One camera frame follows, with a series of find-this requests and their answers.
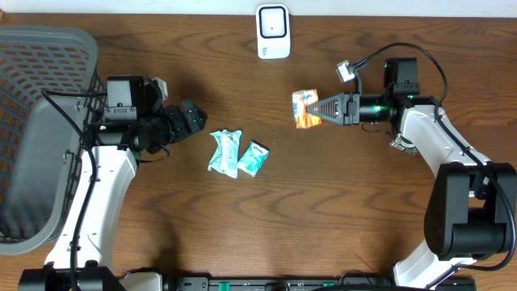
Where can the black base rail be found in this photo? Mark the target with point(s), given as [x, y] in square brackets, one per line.
[282, 284]

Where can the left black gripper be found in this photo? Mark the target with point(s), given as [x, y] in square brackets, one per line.
[176, 122]

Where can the white barcode scanner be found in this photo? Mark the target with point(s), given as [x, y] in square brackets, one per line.
[273, 31]

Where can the round black red tin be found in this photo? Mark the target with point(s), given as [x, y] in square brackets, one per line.
[401, 143]

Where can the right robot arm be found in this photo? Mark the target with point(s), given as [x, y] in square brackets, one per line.
[470, 218]

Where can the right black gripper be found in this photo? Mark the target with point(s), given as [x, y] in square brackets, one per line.
[347, 101]

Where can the orange small snack pack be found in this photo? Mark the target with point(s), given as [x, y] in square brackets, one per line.
[300, 102]

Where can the small teal tissue pack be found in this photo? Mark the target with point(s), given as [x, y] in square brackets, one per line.
[253, 159]

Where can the teal white tissue pack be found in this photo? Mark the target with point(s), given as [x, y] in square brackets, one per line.
[225, 157]

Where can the grey plastic shopping basket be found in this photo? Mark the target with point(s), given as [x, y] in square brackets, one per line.
[47, 76]

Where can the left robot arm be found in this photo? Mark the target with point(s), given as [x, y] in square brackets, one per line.
[82, 256]

